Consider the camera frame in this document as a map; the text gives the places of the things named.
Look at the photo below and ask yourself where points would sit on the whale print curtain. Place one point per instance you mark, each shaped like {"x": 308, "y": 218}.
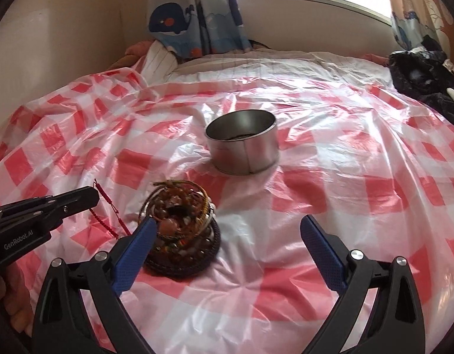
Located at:
{"x": 190, "y": 11}
{"x": 415, "y": 14}

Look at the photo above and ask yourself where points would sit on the white striped pillow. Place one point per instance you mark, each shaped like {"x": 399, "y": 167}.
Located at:
{"x": 158, "y": 61}

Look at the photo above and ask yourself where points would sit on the black puffer jacket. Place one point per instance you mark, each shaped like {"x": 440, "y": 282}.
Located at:
{"x": 418, "y": 73}

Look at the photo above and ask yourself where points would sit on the white grid duvet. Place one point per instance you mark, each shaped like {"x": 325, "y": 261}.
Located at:
{"x": 271, "y": 59}

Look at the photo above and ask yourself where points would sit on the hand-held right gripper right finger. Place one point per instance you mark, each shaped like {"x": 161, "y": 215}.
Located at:
{"x": 322, "y": 254}

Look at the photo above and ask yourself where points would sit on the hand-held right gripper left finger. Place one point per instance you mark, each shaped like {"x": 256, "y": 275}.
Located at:
{"x": 133, "y": 258}

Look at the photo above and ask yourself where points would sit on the person's left hand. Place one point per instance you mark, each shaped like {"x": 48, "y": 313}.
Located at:
{"x": 18, "y": 302}

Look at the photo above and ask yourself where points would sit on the round silver metal tin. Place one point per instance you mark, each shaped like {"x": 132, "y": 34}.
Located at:
{"x": 245, "y": 155}

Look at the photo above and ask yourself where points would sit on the red white checked plastic sheet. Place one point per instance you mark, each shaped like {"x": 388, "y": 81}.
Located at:
{"x": 322, "y": 177}

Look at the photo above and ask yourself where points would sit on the pink plush toy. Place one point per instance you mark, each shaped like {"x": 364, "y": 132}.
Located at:
{"x": 133, "y": 55}

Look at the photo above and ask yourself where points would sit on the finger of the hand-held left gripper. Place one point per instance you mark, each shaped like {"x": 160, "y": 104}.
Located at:
{"x": 46, "y": 208}

